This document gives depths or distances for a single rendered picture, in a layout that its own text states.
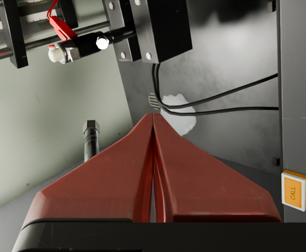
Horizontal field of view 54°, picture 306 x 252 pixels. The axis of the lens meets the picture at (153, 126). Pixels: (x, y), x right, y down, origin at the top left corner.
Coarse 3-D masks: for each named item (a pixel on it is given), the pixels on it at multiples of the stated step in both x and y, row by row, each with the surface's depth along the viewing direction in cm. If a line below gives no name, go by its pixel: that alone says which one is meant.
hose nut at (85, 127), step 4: (88, 120) 41; (92, 120) 41; (84, 124) 41; (88, 124) 40; (92, 124) 40; (96, 124) 41; (84, 128) 40; (88, 128) 40; (96, 128) 40; (84, 132) 40
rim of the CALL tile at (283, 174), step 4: (284, 172) 40; (284, 176) 39; (288, 176) 39; (292, 176) 39; (296, 176) 38; (300, 180) 38; (304, 180) 38; (304, 184) 38; (304, 188) 38; (304, 192) 38; (304, 196) 39; (304, 200) 39; (288, 204) 41; (304, 204) 39; (296, 208) 40; (300, 208) 40; (304, 208) 39
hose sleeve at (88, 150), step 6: (90, 132) 39; (96, 132) 40; (84, 138) 39; (90, 138) 38; (96, 138) 39; (84, 144) 38; (90, 144) 38; (96, 144) 38; (84, 150) 38; (90, 150) 37; (96, 150) 37; (84, 156) 37; (90, 156) 36
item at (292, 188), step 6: (294, 174) 39; (300, 174) 39; (288, 180) 39; (294, 180) 38; (288, 186) 40; (294, 186) 39; (300, 186) 38; (288, 192) 40; (294, 192) 39; (300, 192) 39; (288, 198) 40; (294, 198) 40; (300, 198) 39; (294, 204) 40; (300, 204) 39
